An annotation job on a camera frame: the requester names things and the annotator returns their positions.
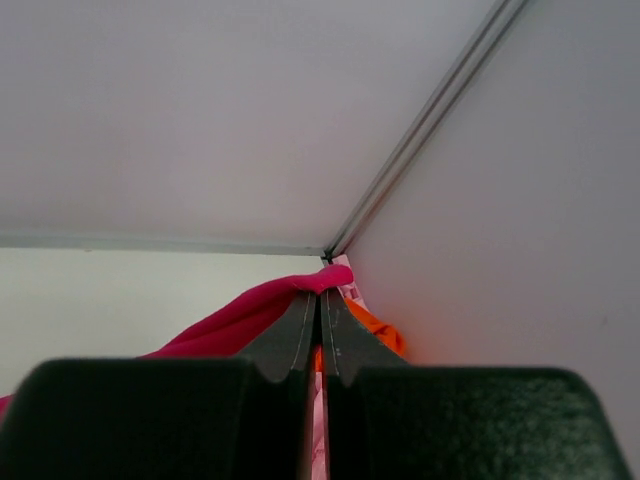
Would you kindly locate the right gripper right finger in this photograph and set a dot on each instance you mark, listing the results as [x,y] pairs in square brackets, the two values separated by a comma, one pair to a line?
[347,345]

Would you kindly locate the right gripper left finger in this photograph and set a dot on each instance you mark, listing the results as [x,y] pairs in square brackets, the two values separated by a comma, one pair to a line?
[284,348]

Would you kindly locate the magenta t shirt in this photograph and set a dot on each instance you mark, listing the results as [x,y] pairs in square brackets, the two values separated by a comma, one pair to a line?
[61,389]

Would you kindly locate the orange t shirt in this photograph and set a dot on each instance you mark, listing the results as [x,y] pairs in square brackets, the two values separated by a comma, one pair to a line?
[384,332]

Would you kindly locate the pink t shirt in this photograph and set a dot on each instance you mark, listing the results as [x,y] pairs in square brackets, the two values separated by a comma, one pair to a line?
[319,455]

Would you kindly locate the rear aluminium frame rail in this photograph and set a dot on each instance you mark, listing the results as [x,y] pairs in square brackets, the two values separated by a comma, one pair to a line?
[147,244]

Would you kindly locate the right aluminium frame post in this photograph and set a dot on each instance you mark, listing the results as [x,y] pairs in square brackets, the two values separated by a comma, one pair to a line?
[475,55]

